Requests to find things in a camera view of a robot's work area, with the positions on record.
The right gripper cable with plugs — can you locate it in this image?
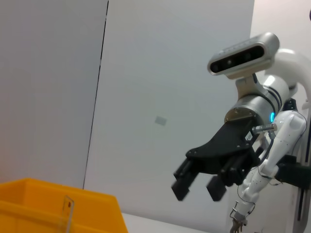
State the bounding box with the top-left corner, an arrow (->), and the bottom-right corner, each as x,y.
251,123 -> 279,168

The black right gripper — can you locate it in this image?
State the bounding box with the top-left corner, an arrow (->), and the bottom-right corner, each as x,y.
171,118 -> 260,202

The black equipment on stand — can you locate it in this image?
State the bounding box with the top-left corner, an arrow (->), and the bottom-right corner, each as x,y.
276,155 -> 311,190

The right wrist camera housing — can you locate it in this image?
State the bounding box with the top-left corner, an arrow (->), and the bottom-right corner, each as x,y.
207,33 -> 280,80

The yellow plastic storage bin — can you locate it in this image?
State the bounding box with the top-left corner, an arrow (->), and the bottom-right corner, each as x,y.
0,178 -> 129,233

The clear plastic ruler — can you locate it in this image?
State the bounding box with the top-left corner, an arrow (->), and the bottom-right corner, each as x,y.
58,195 -> 75,233

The white humanoid robot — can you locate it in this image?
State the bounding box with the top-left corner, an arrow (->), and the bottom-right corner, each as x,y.
228,110 -> 308,233

